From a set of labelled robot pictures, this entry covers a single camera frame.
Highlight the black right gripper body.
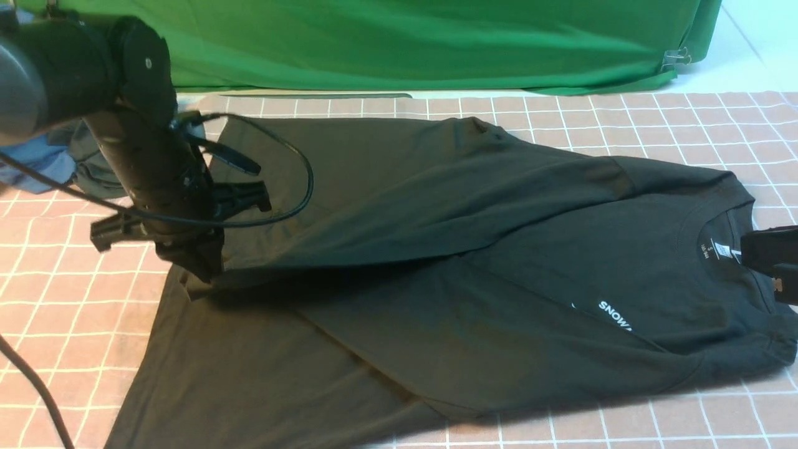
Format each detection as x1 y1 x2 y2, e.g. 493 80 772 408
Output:
741 226 797 305

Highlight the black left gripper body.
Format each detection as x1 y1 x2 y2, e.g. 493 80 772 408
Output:
90 181 271 282

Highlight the dark gray long-sleeve shirt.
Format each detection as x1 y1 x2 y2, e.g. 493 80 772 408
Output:
105 118 796 448

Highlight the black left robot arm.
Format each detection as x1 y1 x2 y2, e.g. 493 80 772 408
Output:
1 7 271 283

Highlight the dark crumpled garment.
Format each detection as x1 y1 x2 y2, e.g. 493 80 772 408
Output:
68 120 127 200

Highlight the pink checkered tablecloth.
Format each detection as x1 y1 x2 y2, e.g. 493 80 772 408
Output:
1 92 796 448

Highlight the blue crumpled garment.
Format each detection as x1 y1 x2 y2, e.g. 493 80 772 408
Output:
1 135 76 194

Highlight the metal binder clip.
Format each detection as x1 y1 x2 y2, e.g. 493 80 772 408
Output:
660 46 693 73

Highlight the green backdrop cloth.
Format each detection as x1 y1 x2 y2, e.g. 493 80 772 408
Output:
19 0 723 97

